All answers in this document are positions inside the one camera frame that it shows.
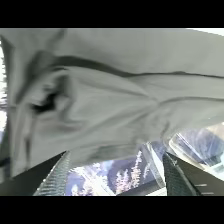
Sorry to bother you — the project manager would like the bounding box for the grey garment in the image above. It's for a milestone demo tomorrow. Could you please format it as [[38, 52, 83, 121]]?
[[0, 27, 224, 178]]

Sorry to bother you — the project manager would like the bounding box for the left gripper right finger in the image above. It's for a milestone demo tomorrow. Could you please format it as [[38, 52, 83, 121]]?
[[162, 151, 224, 197]]

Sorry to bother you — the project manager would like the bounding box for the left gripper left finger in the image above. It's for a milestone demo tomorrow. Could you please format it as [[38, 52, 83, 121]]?
[[0, 150, 72, 197]]

